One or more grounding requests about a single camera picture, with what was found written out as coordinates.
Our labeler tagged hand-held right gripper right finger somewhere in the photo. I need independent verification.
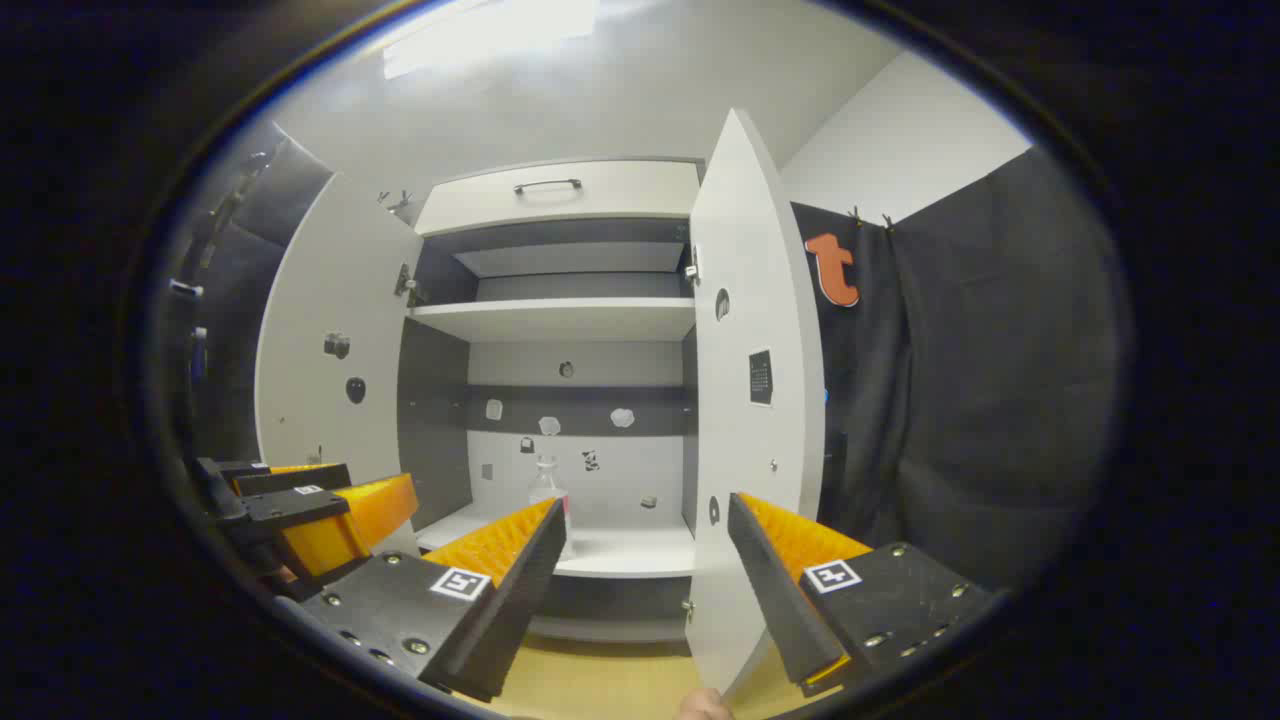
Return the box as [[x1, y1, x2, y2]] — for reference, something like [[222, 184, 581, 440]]
[[727, 492, 1004, 699]]

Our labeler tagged white cabinet door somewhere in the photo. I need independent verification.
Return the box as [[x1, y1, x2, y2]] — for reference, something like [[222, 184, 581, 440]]
[[683, 108, 827, 701], [255, 172, 426, 557]]

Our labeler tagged white and grey cabinet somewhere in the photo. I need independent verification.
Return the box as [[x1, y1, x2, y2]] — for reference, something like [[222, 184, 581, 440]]
[[398, 155, 707, 646]]

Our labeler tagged black backdrop cloth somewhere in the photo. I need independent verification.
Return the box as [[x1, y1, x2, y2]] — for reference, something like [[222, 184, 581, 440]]
[[165, 120, 1131, 593]]

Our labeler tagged clear glass bottle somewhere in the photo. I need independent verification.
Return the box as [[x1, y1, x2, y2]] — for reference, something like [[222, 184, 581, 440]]
[[527, 455, 574, 561]]

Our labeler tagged white drawer with black handle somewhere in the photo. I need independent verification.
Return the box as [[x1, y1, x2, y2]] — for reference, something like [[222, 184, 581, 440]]
[[415, 160, 701, 237]]

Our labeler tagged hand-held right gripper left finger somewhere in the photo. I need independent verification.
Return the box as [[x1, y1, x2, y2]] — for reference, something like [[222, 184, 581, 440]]
[[298, 497, 568, 704]]

